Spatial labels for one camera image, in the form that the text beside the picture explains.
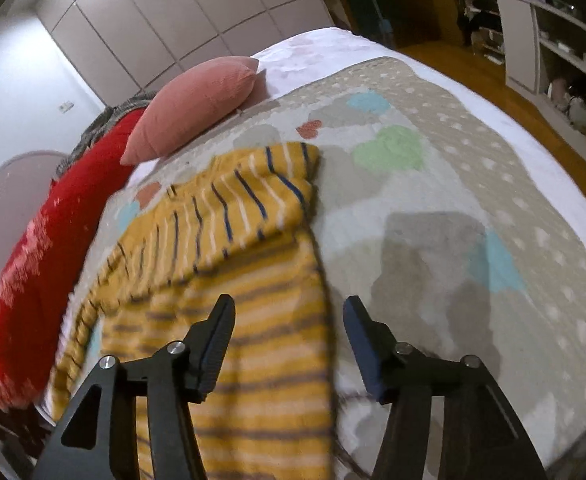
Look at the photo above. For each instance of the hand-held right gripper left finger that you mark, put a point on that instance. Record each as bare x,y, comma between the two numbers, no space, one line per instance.
214,355

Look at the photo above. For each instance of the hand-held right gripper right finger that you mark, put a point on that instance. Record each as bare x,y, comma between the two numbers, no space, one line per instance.
368,355

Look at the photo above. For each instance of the yellow striped sweater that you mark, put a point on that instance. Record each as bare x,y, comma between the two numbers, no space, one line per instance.
253,310

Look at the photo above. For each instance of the quilted heart-patterned bedspread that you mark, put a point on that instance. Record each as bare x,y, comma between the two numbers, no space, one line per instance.
448,185

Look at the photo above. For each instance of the red floral quilt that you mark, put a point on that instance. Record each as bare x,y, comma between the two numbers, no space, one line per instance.
48,260

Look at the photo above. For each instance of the pink pillow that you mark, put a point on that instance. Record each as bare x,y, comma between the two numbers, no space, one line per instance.
188,105

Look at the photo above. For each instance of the grey knitted blanket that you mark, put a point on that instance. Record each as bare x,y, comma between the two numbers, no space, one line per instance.
98,127

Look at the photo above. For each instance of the rounded pale headboard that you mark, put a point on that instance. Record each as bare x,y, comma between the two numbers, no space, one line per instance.
3,210

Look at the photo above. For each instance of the white bed sheet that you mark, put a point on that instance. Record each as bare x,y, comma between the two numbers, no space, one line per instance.
313,55

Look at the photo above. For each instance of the white shelf unit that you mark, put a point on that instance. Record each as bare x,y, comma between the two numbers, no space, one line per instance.
520,45

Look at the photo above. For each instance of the beige wardrobe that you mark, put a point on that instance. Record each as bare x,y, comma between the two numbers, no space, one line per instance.
173,10

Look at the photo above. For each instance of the cluttered dark rack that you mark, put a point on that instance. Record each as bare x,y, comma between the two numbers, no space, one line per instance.
475,10

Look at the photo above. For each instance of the wall switch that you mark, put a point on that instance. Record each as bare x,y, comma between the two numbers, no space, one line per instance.
65,106

